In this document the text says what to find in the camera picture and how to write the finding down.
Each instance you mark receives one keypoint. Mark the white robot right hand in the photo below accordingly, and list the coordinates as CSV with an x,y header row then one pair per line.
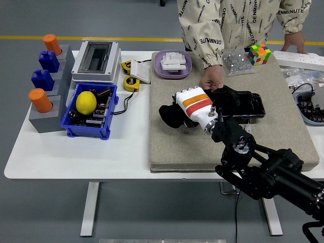
x,y
196,106

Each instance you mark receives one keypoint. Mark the person's left hand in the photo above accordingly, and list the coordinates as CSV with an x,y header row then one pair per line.
x,y
296,39

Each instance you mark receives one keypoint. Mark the person's right hand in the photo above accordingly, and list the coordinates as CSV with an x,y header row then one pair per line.
x,y
212,76

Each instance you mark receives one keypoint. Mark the black rag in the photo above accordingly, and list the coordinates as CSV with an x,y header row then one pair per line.
x,y
169,115

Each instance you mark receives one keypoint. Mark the black glossy panel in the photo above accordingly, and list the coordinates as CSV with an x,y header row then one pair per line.
x,y
248,106

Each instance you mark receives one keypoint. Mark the person's right forearm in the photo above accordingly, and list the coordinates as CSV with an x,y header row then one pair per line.
x,y
205,44

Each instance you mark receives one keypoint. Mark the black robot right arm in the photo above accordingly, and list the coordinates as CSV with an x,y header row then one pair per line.
x,y
273,177

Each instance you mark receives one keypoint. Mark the person's left forearm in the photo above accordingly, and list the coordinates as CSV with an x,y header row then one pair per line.
x,y
293,19

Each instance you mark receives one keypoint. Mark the white power strip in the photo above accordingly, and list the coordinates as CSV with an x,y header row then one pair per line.
x,y
291,57

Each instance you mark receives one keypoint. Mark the clear bag of metal nuts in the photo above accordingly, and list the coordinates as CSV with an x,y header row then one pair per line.
x,y
235,63

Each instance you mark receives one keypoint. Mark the clear bags of small parts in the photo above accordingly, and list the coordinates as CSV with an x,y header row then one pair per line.
x,y
296,76

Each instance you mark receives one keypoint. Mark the colourful puzzle cube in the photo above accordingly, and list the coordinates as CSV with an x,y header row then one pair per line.
x,y
258,54

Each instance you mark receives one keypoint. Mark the beige mat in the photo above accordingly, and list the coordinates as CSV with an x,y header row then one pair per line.
x,y
177,152

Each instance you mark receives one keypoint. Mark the purple tray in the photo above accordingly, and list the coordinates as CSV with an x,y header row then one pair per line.
x,y
158,68

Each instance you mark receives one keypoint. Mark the person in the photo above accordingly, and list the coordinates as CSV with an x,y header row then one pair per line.
x,y
243,20

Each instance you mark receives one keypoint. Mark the yellow tape measure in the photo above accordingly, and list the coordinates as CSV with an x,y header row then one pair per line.
x,y
125,66
130,83

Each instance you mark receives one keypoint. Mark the pale tray of circuit boards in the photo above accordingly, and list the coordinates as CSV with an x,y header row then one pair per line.
x,y
314,120

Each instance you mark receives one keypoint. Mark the grey control box under table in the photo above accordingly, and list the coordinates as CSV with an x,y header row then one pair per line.
x,y
225,189

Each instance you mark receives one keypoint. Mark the black chair wheel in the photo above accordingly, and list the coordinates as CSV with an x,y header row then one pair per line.
x,y
162,2

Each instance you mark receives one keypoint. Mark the circuit board with capacitors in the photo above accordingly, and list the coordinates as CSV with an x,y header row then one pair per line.
x,y
98,114

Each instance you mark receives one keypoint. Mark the yellow lemon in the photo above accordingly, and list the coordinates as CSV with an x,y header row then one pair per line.
x,y
86,103

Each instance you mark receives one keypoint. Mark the blue plastic bin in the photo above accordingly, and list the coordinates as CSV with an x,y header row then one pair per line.
x,y
86,131

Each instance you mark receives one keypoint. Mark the white table leg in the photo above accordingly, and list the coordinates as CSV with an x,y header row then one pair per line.
x,y
89,210
273,220

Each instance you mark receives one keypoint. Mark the grey stepped block holder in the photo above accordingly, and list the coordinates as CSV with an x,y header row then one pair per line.
x,y
45,124

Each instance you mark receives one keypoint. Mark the blue plastic block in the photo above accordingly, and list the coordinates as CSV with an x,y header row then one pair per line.
x,y
41,81
48,62

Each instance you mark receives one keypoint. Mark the orange cylinder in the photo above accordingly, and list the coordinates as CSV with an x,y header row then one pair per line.
x,y
40,101
51,44

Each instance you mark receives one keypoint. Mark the stack of white switch parts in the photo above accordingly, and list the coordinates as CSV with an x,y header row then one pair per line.
x,y
173,62

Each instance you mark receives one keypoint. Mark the white wall switch plate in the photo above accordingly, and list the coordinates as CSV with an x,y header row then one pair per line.
x,y
140,72

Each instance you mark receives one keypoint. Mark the grey electrical enclosure box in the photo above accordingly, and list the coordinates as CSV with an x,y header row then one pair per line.
x,y
114,63

